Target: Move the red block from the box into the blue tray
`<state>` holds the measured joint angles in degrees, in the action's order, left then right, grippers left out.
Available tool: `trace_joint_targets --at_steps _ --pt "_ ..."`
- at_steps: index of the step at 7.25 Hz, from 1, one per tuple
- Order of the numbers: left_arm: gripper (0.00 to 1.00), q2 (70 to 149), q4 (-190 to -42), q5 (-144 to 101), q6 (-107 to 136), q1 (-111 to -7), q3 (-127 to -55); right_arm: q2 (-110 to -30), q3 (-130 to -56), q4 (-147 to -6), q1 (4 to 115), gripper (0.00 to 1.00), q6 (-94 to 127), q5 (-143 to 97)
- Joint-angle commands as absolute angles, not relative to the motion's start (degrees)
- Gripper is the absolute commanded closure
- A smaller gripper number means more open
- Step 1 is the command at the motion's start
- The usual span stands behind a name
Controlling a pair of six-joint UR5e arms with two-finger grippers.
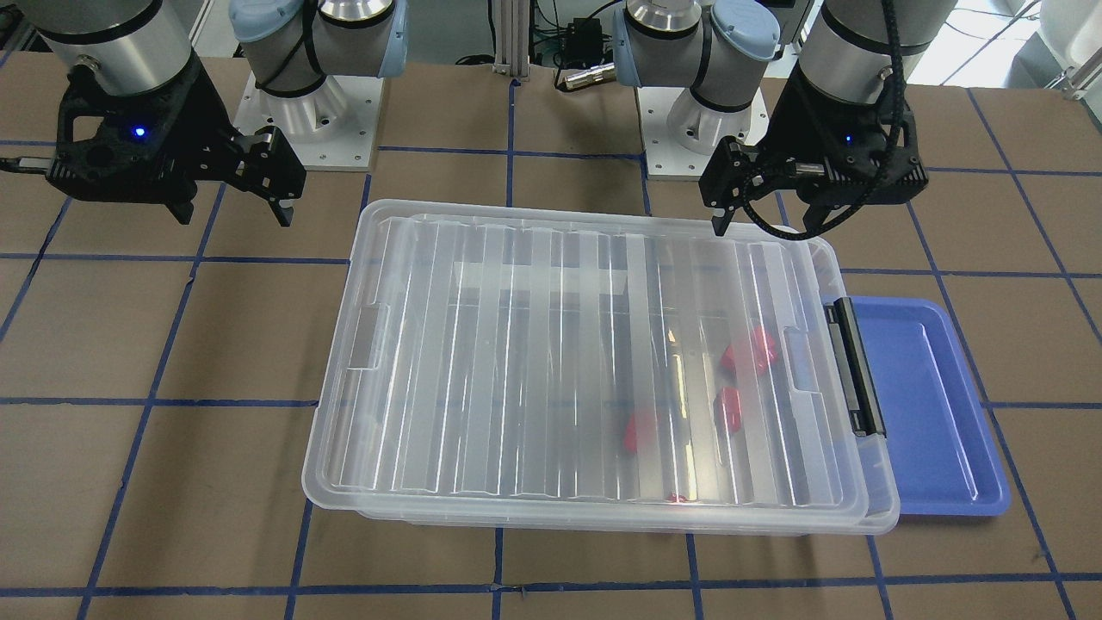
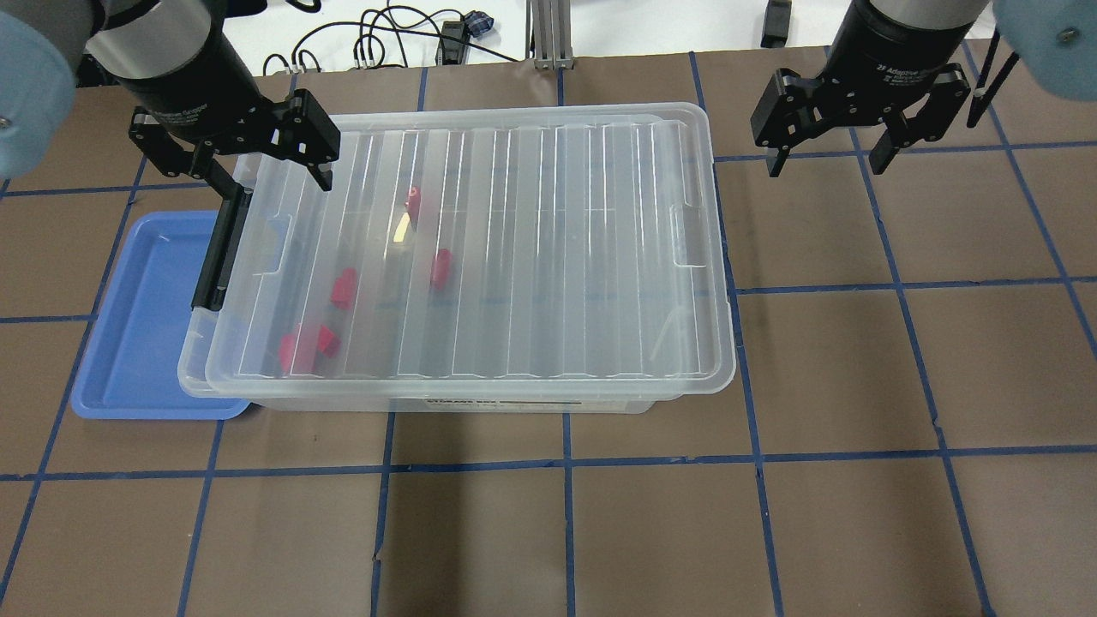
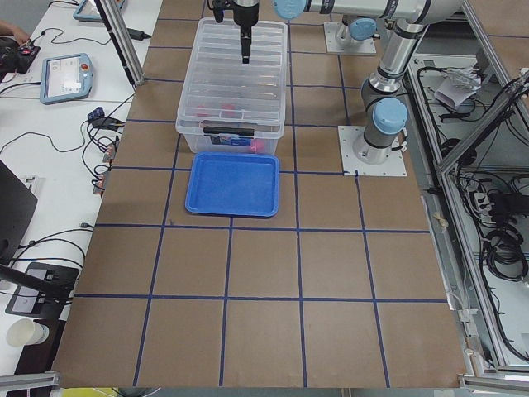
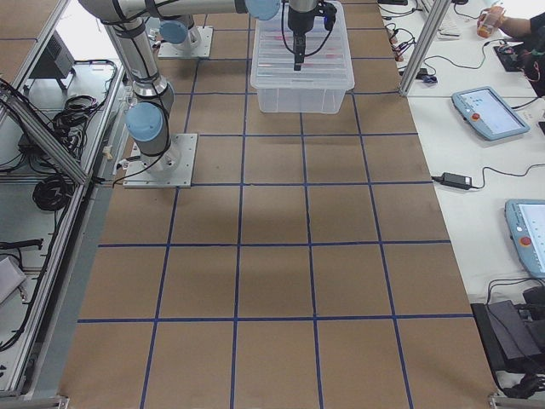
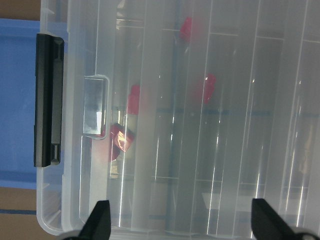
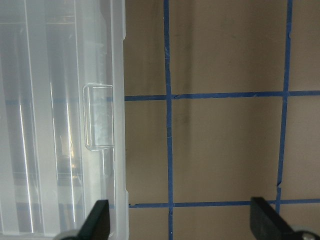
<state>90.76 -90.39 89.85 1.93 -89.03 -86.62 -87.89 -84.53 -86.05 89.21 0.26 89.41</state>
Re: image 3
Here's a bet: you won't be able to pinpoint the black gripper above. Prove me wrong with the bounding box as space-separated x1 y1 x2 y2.
207 0 260 65

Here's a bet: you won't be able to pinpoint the clear plastic box lid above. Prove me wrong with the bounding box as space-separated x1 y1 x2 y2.
176 17 289 129

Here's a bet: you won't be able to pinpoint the clear plastic storage box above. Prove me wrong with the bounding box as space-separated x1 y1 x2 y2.
175 17 289 155

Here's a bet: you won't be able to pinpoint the red block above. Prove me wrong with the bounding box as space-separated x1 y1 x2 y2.
197 105 208 117
220 103 237 118
250 139 266 153

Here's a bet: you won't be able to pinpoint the blue plastic tray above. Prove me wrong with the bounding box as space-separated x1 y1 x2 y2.
185 152 280 218

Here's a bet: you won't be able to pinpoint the black power adapter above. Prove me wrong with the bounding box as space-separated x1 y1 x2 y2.
127 28 151 41

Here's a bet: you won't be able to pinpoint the teach pendant far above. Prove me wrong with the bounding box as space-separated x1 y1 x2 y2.
73 0 129 22

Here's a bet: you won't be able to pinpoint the teach pendant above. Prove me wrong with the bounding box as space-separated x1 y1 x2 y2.
73 0 129 22
40 53 93 105

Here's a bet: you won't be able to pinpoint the teach pendant near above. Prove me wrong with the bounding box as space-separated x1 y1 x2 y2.
40 53 93 105

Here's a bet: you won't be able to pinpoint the white papers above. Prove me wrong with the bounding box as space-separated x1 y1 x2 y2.
434 67 482 109

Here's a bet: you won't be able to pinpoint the black laptop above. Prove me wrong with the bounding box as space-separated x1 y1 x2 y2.
0 162 37 265

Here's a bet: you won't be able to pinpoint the paper cup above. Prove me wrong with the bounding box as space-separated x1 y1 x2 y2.
6 318 50 347

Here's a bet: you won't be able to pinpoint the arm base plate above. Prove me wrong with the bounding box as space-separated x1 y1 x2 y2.
323 22 376 56
338 126 407 177

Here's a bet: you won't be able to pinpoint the black box latch handle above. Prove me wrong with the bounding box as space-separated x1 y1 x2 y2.
203 126 255 136

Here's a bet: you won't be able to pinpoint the aluminium frame post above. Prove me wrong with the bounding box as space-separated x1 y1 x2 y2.
95 0 145 88

